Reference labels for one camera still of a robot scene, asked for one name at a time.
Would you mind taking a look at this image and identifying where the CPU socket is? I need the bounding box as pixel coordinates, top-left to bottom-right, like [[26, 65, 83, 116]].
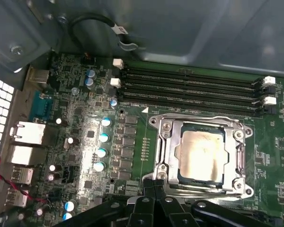
[[143, 113, 255, 199]]

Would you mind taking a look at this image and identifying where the silver USB port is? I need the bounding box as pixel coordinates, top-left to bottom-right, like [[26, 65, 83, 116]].
[[8, 144, 48, 166], [10, 166, 35, 185]]

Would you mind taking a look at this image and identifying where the green motherboard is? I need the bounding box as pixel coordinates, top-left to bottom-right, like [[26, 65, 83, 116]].
[[4, 51, 284, 227]]

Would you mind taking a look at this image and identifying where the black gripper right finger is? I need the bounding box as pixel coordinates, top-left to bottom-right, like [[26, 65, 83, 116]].
[[154, 179, 276, 227]]

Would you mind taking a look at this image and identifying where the black cable white label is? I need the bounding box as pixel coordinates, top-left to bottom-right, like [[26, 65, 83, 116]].
[[68, 13, 147, 52]]

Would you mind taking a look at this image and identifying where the blue board connector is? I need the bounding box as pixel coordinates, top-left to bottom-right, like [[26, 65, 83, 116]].
[[29, 91, 54, 121]]

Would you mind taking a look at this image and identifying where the metal socket cover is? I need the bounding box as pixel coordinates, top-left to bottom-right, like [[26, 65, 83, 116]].
[[157, 117, 246, 191]]

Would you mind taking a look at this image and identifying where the black open PC case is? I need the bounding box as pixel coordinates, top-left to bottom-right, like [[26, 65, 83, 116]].
[[0, 0, 284, 218]]

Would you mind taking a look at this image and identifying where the metal wire locking lever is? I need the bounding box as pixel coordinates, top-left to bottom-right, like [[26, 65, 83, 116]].
[[153, 114, 246, 126], [143, 174, 248, 198]]

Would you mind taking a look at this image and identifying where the red black twisted wire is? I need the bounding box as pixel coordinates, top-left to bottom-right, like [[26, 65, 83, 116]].
[[0, 139, 49, 205]]

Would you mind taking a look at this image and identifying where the silver network port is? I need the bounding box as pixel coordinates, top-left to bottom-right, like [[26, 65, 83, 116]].
[[9, 121, 47, 145]]

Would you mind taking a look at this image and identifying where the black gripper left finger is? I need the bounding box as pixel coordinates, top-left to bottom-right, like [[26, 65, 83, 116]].
[[54, 179, 158, 227]]

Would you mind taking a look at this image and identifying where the silver topped CPU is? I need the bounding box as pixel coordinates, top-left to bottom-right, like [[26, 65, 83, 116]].
[[177, 122, 227, 187]]

